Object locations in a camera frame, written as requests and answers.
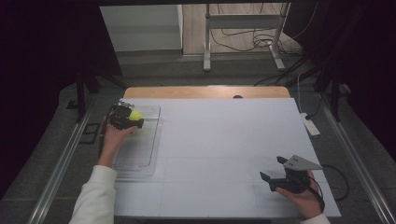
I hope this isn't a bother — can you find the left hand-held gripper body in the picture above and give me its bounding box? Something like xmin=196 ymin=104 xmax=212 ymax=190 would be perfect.
xmin=106 ymin=100 xmax=138 ymax=131

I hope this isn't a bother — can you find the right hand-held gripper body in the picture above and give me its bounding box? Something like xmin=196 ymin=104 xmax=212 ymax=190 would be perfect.
xmin=268 ymin=154 xmax=324 ymax=194

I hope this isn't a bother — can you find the yellow tennis ball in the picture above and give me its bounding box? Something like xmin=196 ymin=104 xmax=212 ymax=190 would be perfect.
xmin=128 ymin=109 xmax=145 ymax=122

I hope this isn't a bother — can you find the clear plastic container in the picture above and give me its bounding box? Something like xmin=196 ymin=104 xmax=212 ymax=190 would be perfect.
xmin=112 ymin=105 xmax=163 ymax=181

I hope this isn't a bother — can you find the person's right hand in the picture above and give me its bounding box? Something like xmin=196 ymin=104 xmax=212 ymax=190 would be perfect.
xmin=275 ymin=170 xmax=325 ymax=220

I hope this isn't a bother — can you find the person's left hand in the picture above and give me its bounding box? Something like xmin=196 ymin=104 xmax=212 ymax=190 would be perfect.
xmin=97 ymin=122 xmax=140 ymax=168

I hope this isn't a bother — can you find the white power strip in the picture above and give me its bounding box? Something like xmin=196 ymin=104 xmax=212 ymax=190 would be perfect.
xmin=299 ymin=112 xmax=321 ymax=137

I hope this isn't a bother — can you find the black stand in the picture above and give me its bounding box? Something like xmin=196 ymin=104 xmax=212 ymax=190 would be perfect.
xmin=65 ymin=66 xmax=128 ymax=124
xmin=312 ymin=66 xmax=345 ymax=123

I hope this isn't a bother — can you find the white board sheet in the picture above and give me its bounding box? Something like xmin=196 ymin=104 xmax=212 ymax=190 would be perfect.
xmin=111 ymin=97 xmax=342 ymax=218

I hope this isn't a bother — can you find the wooden table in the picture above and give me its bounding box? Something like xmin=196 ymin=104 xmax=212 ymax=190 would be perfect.
xmin=123 ymin=86 xmax=291 ymax=100

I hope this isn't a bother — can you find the white cabinet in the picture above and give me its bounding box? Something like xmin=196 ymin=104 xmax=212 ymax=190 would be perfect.
xmin=99 ymin=4 xmax=185 ymax=52

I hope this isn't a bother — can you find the white metal stand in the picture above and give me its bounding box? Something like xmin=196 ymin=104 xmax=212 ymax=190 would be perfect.
xmin=203 ymin=3 xmax=291 ymax=73

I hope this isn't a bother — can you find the black floor frame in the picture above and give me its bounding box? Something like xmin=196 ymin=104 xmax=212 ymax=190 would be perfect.
xmin=78 ymin=122 xmax=101 ymax=145

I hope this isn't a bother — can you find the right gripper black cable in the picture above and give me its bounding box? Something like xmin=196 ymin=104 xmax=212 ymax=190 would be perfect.
xmin=311 ymin=163 xmax=350 ymax=213

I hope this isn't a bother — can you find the black plug cable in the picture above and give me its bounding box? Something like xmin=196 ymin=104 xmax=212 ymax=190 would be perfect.
xmin=304 ymin=92 xmax=323 ymax=121

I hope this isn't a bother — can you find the aluminium rail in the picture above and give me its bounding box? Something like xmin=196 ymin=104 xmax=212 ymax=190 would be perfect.
xmin=27 ymin=111 xmax=92 ymax=224
xmin=318 ymin=92 xmax=396 ymax=224

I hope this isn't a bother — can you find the white power strip cable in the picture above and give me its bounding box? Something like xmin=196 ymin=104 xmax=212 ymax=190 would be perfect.
xmin=296 ymin=72 xmax=304 ymax=115

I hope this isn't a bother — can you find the tangle of black floor cables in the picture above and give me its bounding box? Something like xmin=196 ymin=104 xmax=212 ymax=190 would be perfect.
xmin=209 ymin=3 xmax=312 ymax=58

